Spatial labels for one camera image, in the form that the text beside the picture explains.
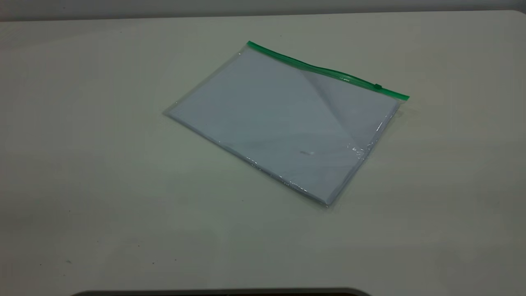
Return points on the white paper stack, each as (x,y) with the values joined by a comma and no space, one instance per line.
(271,111)

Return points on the clear zip bag green zipper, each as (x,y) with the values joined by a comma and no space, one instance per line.
(287,119)

